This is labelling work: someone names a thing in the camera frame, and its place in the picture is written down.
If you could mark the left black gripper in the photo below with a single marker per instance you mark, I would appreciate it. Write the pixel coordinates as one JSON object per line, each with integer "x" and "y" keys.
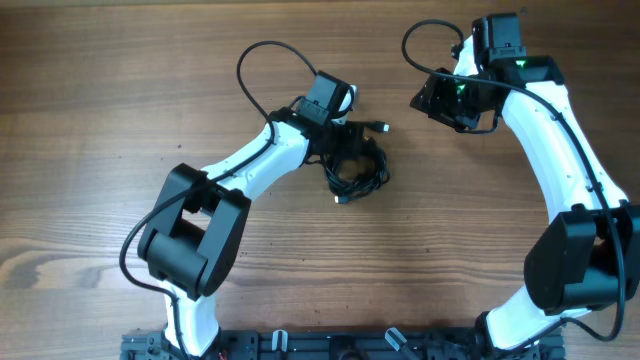
{"x": 353, "y": 141}

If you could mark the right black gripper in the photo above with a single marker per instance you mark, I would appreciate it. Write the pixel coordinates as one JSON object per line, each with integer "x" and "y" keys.
{"x": 432, "y": 102}

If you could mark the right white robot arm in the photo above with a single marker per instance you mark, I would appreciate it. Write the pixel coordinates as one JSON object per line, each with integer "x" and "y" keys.
{"x": 587, "y": 259}

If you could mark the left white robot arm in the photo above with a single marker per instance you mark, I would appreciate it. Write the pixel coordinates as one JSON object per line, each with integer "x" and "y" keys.
{"x": 192, "y": 236}

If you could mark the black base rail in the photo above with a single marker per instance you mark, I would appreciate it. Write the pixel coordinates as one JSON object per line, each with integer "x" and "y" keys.
{"x": 445, "y": 343}

